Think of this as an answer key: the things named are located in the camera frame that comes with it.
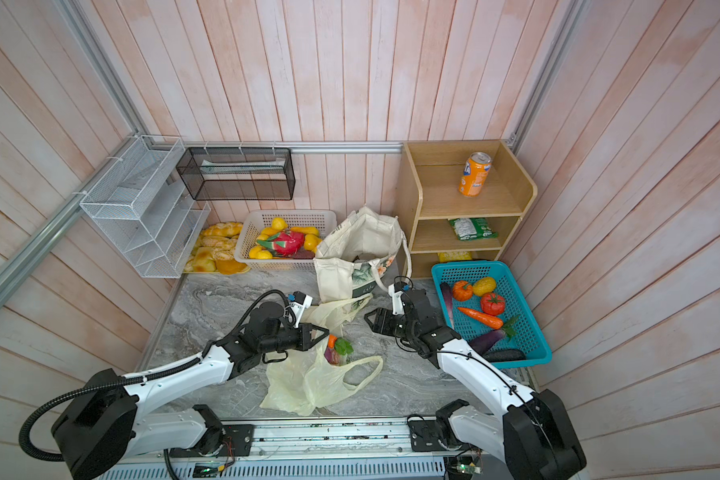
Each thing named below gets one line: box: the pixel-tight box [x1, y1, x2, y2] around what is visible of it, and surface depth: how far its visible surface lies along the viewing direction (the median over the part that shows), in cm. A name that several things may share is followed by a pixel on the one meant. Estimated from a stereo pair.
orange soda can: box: [458, 152, 492, 197], surface depth 81 cm
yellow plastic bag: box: [260, 294, 383, 417], surface depth 76 cm
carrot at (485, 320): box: [458, 307, 503, 330], surface depth 94 cm
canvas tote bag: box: [313, 206, 412, 303], surface depth 92 cm
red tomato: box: [482, 292, 505, 316], surface depth 95 cm
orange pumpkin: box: [452, 280, 473, 302], surface depth 100 cm
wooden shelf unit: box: [395, 139, 538, 279], surface depth 92 cm
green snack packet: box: [448, 217, 499, 241], surface depth 95 cm
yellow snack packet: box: [437, 251, 473, 262], surface depth 109 cm
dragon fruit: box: [255, 230, 305, 257], surface depth 109 cm
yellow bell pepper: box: [472, 277, 497, 297], surface depth 100 cm
